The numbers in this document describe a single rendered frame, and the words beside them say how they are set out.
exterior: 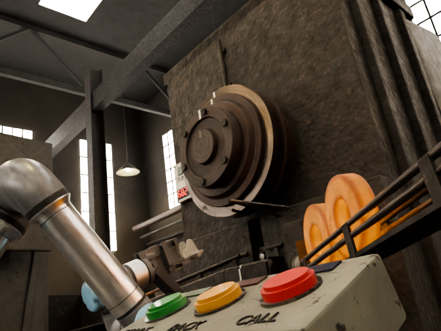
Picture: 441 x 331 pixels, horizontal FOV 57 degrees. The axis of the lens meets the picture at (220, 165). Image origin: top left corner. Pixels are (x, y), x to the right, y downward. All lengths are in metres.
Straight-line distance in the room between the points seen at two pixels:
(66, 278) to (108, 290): 10.98
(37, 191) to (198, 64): 1.22
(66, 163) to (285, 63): 11.40
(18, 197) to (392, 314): 0.72
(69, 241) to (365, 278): 0.67
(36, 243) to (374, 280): 3.62
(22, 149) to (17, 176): 3.13
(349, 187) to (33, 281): 3.55
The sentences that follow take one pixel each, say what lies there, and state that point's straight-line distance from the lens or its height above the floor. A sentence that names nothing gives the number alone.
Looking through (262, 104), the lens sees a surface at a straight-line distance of 1.32.
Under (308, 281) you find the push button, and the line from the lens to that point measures 0.28.
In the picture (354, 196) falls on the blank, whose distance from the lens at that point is 0.72.
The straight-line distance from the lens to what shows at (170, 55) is 12.14.
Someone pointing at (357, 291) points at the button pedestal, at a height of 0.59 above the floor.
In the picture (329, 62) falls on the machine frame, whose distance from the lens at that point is 1.40.
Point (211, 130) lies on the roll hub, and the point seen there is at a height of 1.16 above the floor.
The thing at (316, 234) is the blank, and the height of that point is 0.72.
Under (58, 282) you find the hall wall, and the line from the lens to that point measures 11.75.
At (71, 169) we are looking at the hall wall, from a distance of 12.63.
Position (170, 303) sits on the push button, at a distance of 0.39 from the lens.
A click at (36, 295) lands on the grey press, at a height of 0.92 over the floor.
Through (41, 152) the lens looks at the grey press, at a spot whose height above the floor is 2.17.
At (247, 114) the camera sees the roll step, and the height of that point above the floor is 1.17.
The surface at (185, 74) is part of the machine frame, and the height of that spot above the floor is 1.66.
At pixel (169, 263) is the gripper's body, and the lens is 1.09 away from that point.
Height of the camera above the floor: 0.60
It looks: 19 degrees up
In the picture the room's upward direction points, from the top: 8 degrees counter-clockwise
